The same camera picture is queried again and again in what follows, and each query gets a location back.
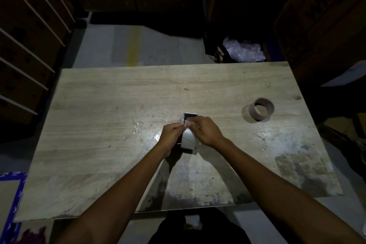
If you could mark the person's left hand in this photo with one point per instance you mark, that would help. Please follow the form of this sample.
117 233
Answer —
168 137

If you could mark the person's right hand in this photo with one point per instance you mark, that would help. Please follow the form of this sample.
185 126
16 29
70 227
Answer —
206 133

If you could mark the person's right fingers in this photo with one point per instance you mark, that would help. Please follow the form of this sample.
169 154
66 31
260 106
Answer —
192 123

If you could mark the person's left fingers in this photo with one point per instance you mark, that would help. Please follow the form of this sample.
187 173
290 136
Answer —
178 127

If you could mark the small white and blue box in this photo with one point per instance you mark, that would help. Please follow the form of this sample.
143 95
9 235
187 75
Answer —
189 138

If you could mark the person's left forearm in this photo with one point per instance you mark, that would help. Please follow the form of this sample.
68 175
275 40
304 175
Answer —
118 199

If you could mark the person's right forearm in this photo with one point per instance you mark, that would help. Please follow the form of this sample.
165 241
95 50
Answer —
281 195

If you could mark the clear tape scrap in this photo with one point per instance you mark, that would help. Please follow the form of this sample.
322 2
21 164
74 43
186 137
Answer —
137 128

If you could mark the brown packing tape roll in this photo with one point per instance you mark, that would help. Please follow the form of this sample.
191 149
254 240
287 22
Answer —
260 109

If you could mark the clear bubble wrap bundle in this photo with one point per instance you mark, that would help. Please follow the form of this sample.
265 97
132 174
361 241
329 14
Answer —
243 49

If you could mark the person's dark trousers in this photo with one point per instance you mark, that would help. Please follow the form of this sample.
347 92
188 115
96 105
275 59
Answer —
197 228

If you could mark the white paper sheet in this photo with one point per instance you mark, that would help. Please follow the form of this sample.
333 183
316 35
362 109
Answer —
346 76

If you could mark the large brown cardboard box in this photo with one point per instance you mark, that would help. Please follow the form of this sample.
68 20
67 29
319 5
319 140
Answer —
323 20

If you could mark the wooden slatted rack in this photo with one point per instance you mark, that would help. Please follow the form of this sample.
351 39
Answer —
27 43

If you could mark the blue patterned mat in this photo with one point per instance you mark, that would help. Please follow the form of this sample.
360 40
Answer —
11 203

